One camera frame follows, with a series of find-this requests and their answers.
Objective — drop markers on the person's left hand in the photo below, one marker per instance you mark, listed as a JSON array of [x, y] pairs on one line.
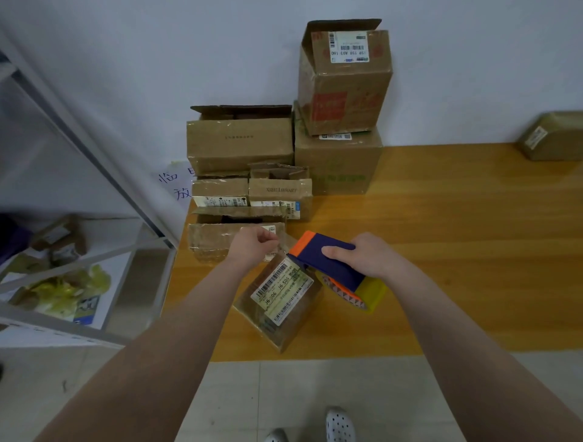
[[250, 246]]

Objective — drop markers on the yellow plastic bag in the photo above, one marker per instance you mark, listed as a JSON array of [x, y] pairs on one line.
[[64, 293]]

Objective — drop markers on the white paper wall sign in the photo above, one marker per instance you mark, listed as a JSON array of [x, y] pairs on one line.
[[175, 182]]

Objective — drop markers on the grey metal shelf rack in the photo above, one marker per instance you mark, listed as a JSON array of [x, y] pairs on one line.
[[64, 323]]

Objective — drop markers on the squat red-printed cardboard box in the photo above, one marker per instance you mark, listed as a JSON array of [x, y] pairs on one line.
[[278, 300]]

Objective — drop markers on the small open carton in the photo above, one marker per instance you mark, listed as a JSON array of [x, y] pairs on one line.
[[59, 244]]

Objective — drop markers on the person's right forearm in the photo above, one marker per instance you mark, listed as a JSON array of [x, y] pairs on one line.
[[487, 360]]

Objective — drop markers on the person's right hand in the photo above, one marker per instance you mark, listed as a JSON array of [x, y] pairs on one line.
[[373, 255]]

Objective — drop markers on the person's left forearm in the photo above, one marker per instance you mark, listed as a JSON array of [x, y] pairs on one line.
[[137, 364]]

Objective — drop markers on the box barcode label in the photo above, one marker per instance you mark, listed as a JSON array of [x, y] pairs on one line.
[[205, 239]]

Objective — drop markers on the white perforated clog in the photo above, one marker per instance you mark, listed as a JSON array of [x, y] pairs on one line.
[[276, 435], [340, 425]]

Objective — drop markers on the wooden table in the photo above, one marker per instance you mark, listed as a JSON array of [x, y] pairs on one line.
[[483, 237]]

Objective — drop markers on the stack of cardboard boxes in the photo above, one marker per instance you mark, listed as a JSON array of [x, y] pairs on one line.
[[237, 141]]

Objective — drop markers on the dark blue bag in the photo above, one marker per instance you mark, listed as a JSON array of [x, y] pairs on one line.
[[11, 237]]

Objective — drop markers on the blue orange tape dispenser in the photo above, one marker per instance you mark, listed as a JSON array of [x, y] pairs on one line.
[[323, 255]]

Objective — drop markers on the small brown cardboard box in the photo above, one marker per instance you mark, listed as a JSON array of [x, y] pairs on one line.
[[554, 137]]

